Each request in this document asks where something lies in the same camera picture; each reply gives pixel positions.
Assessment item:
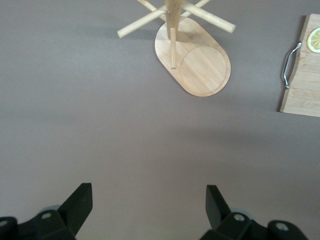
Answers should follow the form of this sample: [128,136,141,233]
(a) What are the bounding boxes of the lemon slice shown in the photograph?
[307,26,320,54]

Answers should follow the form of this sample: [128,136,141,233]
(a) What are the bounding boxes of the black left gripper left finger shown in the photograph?
[0,182,94,240]

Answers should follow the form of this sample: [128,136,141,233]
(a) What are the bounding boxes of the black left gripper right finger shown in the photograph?
[198,184,308,240]

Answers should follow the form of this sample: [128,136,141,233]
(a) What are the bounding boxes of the wooden mug tree rack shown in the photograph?
[116,0,236,97]

